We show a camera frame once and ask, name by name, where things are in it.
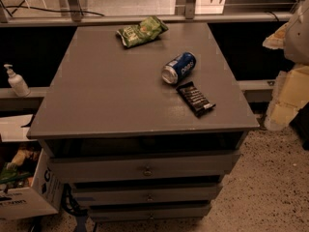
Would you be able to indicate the blue pepsi can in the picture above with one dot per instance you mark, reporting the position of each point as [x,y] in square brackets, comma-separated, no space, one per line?
[178,68]

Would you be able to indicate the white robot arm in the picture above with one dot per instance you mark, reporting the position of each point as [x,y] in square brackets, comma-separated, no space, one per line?
[293,36]

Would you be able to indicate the grey drawer cabinet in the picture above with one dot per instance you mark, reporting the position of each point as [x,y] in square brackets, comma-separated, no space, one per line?
[107,100]

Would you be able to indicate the black snack bar wrapper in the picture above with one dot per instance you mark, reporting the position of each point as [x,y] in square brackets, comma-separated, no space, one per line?
[195,99]

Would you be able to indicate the top cabinet drawer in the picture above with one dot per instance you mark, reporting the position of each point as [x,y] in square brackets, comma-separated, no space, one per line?
[144,167]

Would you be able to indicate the cabinet drawer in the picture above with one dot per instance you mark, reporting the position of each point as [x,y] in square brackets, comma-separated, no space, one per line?
[144,167]
[163,212]
[155,194]

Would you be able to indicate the green chip bag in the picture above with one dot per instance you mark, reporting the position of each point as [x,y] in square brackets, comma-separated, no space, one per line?
[146,31]

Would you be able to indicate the middle cabinet drawer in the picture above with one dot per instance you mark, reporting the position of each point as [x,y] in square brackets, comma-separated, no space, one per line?
[155,194]

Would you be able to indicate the bottom cabinet drawer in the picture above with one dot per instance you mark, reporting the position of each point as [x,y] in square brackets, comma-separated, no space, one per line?
[163,212]

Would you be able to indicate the white pump bottle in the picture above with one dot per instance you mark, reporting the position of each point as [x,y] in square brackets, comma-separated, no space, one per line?
[17,82]

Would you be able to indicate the white cardboard box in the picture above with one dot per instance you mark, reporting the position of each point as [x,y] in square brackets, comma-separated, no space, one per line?
[28,187]

